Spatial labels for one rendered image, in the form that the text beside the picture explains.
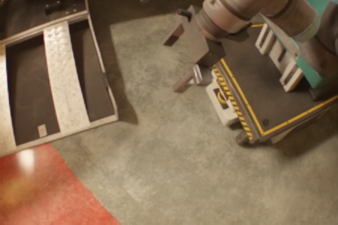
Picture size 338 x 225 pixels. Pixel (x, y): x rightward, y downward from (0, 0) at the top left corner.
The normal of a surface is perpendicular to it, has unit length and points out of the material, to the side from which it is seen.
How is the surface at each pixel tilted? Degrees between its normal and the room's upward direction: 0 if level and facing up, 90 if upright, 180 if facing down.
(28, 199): 0
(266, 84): 0
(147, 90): 0
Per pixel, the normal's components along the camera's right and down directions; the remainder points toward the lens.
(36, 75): 0.10, -0.51
